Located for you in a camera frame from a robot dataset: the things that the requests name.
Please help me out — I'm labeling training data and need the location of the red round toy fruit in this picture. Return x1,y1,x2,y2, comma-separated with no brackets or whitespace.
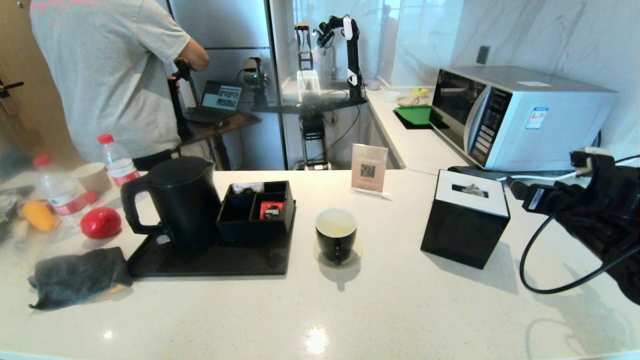
80,206,123,240

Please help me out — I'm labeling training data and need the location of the black electric kettle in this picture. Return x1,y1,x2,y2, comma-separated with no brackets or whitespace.
120,156,223,252

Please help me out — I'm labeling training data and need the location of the black serving tray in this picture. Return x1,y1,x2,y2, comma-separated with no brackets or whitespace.
127,200,296,279

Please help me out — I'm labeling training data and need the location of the green tray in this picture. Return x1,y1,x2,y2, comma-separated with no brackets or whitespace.
393,105,445,130

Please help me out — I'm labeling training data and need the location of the grey refrigerator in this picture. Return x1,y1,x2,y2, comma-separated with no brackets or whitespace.
167,0,287,171

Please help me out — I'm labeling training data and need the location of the paper cup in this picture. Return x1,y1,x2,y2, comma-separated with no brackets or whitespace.
71,161,113,196

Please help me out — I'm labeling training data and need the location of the black mug white inside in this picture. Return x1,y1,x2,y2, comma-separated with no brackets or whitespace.
315,207,358,265

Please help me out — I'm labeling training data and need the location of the red sachet packet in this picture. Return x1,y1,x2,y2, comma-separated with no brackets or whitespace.
258,201,284,221

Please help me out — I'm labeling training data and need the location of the person in grey shirt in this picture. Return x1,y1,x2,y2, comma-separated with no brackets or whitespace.
29,0,210,172

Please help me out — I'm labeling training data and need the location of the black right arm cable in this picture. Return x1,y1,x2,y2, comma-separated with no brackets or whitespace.
518,207,640,295

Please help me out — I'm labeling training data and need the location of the orange fruit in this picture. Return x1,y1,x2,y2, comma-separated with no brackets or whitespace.
21,200,56,232

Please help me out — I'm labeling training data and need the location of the open laptop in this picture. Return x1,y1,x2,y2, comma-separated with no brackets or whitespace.
184,80,243,125

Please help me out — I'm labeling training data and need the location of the silver microwave oven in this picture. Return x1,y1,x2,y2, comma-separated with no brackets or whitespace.
430,65,618,172

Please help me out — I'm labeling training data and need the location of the grey orange microfiber cloth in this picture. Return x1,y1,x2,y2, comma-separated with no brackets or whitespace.
28,246,135,310

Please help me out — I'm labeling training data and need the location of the black compartment organizer box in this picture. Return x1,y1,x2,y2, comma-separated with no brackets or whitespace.
216,180,296,246

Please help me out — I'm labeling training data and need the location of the dark grey cloth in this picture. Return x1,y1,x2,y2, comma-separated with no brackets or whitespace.
447,164,576,182

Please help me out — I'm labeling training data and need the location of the red label water bottle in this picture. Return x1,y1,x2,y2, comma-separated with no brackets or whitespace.
32,154,99,217
97,132,142,187

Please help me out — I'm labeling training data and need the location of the thick white cable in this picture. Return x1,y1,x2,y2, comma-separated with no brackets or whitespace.
495,156,640,183

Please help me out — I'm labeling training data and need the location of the black camera rig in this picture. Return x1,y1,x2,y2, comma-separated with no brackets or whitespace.
167,59,195,142

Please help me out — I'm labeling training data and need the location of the wooden desk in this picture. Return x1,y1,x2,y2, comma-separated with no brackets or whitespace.
177,110,262,171

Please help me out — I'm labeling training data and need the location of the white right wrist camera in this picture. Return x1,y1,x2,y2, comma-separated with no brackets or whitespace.
570,146,616,177

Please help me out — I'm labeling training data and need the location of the QR code sign stand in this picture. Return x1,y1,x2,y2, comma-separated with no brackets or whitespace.
350,143,392,200

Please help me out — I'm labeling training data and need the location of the black background robot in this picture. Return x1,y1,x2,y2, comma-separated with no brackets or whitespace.
237,15,379,171

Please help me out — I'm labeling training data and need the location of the black tissue box white top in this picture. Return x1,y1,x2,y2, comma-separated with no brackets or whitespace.
421,169,511,270

